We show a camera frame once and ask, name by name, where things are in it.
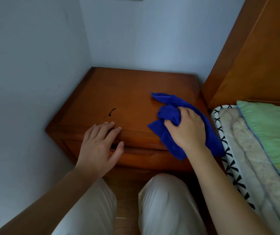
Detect white black patterned mattress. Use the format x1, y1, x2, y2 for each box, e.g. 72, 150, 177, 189
210, 104, 257, 211

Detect person's left forearm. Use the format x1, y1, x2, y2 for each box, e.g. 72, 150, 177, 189
0, 168, 102, 235

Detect person's left hand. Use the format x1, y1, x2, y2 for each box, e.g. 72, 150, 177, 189
75, 121, 125, 178

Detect brown wooden nightstand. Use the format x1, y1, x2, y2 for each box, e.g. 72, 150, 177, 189
45, 66, 225, 180

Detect person's right hand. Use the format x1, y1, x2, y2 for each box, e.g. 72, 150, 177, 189
163, 106, 208, 152

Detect wooden bed headboard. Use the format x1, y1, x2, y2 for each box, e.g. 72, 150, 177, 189
201, 0, 280, 111

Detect beige quilted mattress pad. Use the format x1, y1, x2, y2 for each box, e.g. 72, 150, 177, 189
219, 107, 280, 235

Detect blue cleaning cloth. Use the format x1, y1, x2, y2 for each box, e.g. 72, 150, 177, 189
147, 92, 226, 161

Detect person's right forearm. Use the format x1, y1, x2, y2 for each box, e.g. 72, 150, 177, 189
186, 146, 275, 235

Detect green bed sheet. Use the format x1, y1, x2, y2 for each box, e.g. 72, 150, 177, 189
236, 100, 280, 198

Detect white trousers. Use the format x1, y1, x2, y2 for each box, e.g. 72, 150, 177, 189
52, 173, 208, 235

